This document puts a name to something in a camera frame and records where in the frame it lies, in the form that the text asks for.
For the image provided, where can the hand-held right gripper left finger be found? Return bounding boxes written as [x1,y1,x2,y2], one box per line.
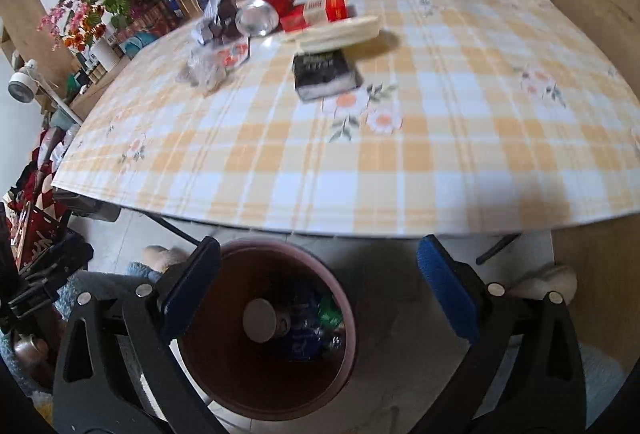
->
[51,236,223,434]

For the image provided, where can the maroon plastic bucket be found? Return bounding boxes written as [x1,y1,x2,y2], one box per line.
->
[176,236,359,421]

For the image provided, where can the clear plastic wrapper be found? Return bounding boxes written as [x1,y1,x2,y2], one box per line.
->
[186,38,251,91]

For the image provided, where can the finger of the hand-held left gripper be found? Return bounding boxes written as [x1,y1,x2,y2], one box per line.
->
[22,230,95,296]

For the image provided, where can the teal ornament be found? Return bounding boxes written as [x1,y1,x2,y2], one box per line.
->
[120,31,152,58]

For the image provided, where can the red argyle blanket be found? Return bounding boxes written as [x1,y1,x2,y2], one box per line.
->
[12,128,77,210]

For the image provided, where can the orange artificial flowers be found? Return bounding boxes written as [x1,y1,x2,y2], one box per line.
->
[64,20,107,53]

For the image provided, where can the person's left hand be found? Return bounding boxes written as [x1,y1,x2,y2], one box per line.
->
[12,333,52,384]

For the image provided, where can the white desk fan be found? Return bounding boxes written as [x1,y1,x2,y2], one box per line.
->
[7,58,83,125]

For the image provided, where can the aluminium drink can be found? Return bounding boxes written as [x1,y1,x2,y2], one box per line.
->
[242,297,294,345]

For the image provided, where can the green gold foil wrapper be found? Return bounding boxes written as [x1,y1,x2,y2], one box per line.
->
[319,295,345,326]

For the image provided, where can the black folding table frame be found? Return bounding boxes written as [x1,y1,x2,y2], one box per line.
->
[144,210,522,266]

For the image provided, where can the person's right leg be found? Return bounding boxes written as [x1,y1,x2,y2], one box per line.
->
[574,343,627,421]

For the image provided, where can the beige fluffy slipper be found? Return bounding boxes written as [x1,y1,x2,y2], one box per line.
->
[142,244,190,273]
[508,263,580,301]

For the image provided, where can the yellow plaid floral tablecloth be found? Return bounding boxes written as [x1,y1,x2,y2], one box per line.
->
[50,0,640,238]

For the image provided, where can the red cigarette pack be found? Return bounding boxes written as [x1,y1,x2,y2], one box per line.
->
[279,0,350,34]

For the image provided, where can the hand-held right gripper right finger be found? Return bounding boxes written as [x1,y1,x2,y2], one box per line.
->
[414,234,587,434]

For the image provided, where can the white bottle vase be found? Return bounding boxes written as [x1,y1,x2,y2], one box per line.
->
[90,36,122,71]

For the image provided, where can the black packet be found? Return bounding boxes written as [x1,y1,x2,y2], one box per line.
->
[292,49,364,103]

